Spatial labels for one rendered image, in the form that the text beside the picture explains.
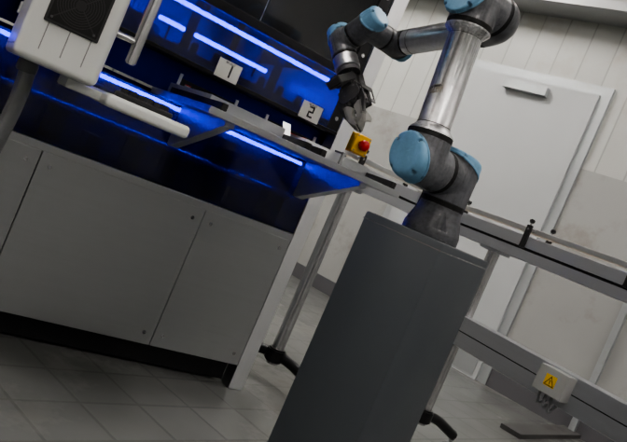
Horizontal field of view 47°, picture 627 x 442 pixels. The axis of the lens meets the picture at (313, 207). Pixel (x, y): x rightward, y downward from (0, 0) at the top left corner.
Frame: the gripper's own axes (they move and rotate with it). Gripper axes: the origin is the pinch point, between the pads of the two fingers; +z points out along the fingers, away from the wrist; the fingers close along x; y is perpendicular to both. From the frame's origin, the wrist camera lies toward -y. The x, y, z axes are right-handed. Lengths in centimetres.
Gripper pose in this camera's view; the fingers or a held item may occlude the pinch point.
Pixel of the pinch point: (357, 127)
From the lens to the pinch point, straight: 203.5
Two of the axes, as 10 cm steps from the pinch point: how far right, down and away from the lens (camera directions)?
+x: -7.6, 3.9, 5.2
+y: 6.2, 2.1, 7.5
